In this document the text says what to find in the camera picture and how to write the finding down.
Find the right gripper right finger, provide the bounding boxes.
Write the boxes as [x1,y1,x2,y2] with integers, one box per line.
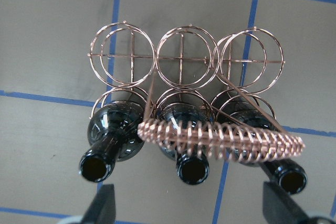
[262,182,310,224]

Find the dark wine bottle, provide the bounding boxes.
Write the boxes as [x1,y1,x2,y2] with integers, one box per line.
[160,102,209,185]
[79,101,144,183]

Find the copper wire wine basket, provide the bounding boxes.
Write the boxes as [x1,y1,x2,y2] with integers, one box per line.
[102,25,305,164]

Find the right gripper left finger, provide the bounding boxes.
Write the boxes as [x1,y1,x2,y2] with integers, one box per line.
[80,184,116,224]

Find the dark wine bottle far basket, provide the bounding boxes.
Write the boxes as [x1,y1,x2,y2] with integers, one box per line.
[222,101,307,195]

